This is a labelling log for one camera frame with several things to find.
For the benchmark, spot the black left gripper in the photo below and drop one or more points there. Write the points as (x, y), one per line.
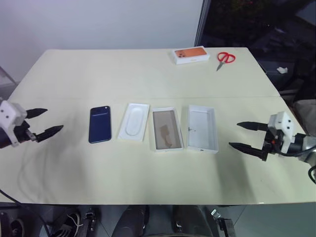
(23, 133)

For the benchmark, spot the grey metal frame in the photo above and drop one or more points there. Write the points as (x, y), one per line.
(6, 79)

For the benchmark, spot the orange printed phone box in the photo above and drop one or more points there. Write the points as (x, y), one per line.
(190, 54)

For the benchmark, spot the black office chair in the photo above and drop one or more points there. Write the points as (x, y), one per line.
(284, 49)

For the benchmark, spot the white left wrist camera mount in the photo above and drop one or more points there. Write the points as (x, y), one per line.
(11, 113)

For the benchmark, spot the black bracket under table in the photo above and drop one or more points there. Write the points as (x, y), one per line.
(89, 222)

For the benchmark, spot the white box bottom with insert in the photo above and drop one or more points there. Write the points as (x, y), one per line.
(166, 129)

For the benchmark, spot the dark window frame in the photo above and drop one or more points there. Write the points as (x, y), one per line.
(201, 22)

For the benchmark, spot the metal clamp with black bar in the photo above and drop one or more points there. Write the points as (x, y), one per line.
(222, 222)

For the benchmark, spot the white box lid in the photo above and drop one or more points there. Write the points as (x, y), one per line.
(202, 129)

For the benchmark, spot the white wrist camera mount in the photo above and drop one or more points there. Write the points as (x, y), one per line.
(11, 113)
(284, 123)

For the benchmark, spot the dark rounded shape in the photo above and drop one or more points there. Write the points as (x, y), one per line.
(191, 222)

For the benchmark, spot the white moulded tray insert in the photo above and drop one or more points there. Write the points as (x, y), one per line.
(134, 122)

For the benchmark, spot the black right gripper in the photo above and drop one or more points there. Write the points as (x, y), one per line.
(272, 142)

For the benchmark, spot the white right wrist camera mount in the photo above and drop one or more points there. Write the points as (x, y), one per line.
(284, 123)

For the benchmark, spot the small white plastic piece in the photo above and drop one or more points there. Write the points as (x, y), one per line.
(282, 70)

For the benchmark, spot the dark blue smartphone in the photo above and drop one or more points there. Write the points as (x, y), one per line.
(100, 126)

